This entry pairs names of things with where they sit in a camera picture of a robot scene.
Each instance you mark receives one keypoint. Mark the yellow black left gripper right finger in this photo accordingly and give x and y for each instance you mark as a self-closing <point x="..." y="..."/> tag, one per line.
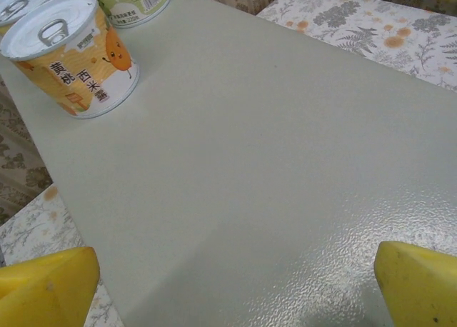
<point x="425" y="291"/>

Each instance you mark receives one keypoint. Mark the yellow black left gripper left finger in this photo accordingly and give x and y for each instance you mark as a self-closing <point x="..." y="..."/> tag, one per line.
<point x="43" y="291"/>

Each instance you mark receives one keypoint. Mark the grey metal cabinet counter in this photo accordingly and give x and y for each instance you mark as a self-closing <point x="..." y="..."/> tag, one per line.
<point x="232" y="145"/>

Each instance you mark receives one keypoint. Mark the floral table cover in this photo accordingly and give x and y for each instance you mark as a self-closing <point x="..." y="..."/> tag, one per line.
<point x="357" y="30"/>

